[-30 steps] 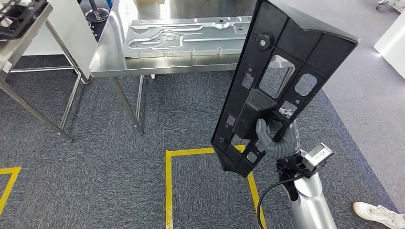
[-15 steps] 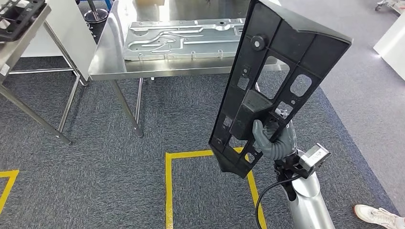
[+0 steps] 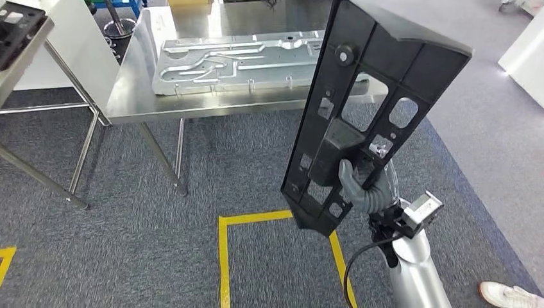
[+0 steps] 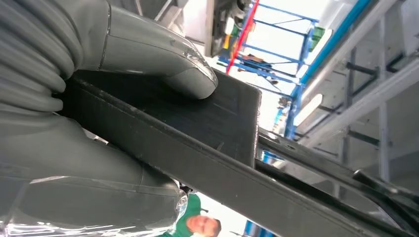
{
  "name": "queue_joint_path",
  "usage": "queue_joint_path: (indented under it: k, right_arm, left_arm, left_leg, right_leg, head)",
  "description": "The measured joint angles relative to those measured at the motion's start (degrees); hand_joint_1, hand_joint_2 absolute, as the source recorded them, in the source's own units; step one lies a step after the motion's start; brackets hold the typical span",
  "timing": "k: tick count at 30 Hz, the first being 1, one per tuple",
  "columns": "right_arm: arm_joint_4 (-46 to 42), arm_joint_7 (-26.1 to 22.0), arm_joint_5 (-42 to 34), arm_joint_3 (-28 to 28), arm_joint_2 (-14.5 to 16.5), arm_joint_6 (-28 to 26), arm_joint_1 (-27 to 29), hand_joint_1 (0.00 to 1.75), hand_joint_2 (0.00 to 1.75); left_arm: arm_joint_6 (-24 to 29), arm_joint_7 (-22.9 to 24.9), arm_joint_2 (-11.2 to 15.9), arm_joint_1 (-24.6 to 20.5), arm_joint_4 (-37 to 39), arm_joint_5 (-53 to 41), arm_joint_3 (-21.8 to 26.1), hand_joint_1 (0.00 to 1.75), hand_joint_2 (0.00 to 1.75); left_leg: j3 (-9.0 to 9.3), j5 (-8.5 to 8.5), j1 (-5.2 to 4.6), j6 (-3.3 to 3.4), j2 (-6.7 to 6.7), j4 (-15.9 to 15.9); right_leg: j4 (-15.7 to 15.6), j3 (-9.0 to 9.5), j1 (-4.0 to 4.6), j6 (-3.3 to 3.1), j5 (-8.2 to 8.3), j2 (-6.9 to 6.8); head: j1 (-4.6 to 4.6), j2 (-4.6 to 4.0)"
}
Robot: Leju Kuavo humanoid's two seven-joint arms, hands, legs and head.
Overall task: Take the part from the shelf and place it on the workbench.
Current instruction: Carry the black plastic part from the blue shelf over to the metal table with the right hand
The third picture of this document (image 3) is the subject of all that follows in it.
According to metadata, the long black plastic frame part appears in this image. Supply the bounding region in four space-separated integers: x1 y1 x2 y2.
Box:
280 0 474 237

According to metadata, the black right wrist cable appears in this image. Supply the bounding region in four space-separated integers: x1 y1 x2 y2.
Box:
342 235 398 308

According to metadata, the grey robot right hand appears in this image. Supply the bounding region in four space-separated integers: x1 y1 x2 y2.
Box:
337 157 400 206

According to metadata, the yellow floor tape square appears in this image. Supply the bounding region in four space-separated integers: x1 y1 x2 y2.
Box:
217 209 359 308

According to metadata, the white block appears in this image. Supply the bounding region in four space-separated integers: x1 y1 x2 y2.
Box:
498 8 544 109

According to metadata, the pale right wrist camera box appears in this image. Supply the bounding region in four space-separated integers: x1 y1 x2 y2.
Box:
400 190 445 240

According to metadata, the steel frame table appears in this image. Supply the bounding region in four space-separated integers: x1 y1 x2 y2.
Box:
0 2 112 211

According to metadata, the stamped silver metal panel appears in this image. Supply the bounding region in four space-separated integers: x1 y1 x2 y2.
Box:
151 30 328 96

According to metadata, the person's white shoe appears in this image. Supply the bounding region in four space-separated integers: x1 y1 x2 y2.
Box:
479 281 544 308

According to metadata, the white cabinet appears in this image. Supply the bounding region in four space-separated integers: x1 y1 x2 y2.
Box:
12 0 121 114

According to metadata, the stainless steel workbench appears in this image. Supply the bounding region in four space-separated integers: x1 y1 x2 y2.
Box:
104 0 389 197

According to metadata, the chrome stanchion post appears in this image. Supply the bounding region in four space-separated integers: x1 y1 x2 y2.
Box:
101 0 137 40

